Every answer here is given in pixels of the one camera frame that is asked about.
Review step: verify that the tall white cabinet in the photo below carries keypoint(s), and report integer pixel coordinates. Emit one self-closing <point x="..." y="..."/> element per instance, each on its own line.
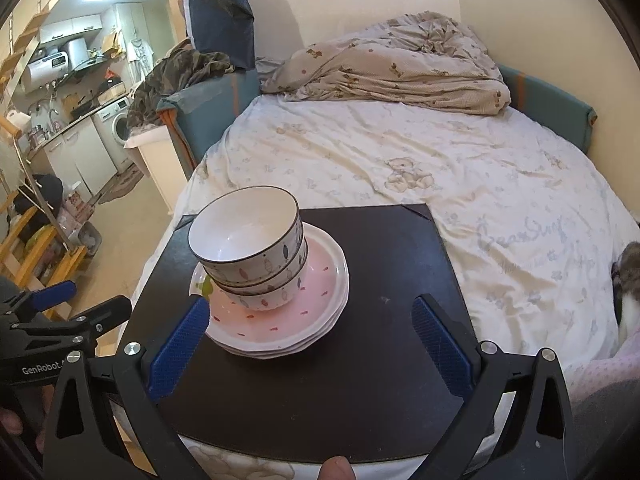
<point x="131" y="20"/>

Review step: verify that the white fish pattern bowl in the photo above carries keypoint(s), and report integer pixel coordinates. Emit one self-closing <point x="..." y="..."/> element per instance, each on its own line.
<point x="265" y="302"/>
<point x="235" y="230"/>
<point x="282" y="272"/>

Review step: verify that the dark brown table mat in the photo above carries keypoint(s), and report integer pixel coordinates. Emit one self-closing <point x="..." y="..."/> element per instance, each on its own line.
<point x="390" y="270"/>

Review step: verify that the grey floor rug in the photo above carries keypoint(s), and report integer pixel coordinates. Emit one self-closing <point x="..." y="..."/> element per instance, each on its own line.
<point x="120" y="185"/>

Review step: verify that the person's pink dotted clothing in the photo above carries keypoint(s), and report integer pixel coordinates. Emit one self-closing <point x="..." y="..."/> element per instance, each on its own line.
<point x="600" y="370"/>

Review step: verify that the white washing machine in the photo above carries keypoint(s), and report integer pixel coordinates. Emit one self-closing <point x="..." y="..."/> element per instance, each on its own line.
<point x="115" y="125"/>

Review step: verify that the grey waste bin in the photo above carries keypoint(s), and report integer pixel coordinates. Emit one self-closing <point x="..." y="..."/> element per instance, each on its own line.
<point x="90" y="240"/>

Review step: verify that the teal bed frame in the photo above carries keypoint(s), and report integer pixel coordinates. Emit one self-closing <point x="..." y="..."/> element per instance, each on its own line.
<point x="200" y="110"/>

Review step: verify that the black bag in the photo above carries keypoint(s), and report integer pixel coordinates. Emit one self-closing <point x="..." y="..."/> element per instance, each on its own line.
<point x="40" y="192"/>

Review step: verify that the yellow wooden rack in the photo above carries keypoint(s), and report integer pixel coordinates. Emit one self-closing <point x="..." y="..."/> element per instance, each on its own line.
<point x="35" y="260"/>

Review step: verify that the person's right hand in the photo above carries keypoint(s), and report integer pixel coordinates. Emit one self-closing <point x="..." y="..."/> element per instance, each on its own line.
<point x="339" y="470"/>

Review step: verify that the paper towel roll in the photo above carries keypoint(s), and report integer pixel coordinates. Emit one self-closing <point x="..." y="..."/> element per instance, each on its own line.
<point x="17" y="121"/>

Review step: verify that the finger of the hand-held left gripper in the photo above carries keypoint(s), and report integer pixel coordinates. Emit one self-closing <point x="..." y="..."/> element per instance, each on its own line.
<point x="100" y="312"/>
<point x="55" y="292"/>

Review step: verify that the wooden staircase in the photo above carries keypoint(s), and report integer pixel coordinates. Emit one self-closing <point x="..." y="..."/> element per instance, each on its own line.
<point x="30" y="35"/>

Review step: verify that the camouflage clothing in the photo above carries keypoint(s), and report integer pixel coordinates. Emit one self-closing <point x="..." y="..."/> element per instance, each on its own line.
<point x="170" y="75"/>

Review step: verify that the white bedside cabinet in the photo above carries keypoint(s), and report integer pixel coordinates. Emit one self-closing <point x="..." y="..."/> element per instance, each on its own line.
<point x="160" y="170"/>

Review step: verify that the grey white cat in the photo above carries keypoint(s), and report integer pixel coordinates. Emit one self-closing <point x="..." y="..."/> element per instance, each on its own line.
<point x="629" y="285"/>

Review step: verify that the dark blue pillow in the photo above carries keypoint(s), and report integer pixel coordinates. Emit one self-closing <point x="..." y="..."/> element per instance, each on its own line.
<point x="220" y="10"/>

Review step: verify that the white wall cabinets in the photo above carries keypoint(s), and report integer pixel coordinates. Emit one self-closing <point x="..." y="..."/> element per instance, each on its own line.
<point x="70" y="27"/>

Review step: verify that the white hanging shirt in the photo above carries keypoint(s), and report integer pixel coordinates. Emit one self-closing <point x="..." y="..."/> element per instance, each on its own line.
<point x="139" y="57"/>

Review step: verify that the person's left hand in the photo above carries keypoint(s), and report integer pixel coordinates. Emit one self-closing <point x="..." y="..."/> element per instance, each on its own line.
<point x="45" y="425"/>

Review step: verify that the pink printed box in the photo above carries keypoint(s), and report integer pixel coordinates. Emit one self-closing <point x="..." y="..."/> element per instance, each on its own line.
<point x="75" y="210"/>

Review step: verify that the pink strawberry seed plate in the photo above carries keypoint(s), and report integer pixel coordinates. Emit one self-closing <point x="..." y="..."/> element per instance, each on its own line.
<point x="272" y="349"/>
<point x="305" y="305"/>
<point x="272" y="356"/>

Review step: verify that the white kitchen base cabinet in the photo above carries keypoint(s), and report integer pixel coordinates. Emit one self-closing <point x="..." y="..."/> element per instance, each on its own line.
<point x="80" y="155"/>

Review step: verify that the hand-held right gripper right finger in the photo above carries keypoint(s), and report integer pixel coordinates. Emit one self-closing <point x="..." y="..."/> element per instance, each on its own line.
<point x="445" y="350"/>

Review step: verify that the white water heater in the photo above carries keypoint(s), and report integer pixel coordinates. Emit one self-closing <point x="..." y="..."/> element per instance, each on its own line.
<point x="45" y="70"/>

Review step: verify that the person's grey clothing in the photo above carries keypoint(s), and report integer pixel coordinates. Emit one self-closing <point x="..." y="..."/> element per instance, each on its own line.
<point x="605" y="435"/>

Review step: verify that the beige printed quilt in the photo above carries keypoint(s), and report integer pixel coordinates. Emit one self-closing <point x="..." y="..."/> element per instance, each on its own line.
<point x="390" y="65"/>

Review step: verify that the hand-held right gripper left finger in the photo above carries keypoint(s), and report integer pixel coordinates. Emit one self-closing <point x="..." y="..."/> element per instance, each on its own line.
<point x="180" y="345"/>

